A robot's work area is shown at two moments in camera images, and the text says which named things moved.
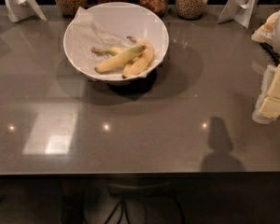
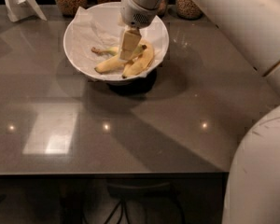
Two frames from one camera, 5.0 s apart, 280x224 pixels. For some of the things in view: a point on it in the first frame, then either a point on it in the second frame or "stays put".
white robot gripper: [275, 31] → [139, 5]
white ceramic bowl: [110, 24] stays put
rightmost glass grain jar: [191, 1] stays put
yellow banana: [120, 60] stays put
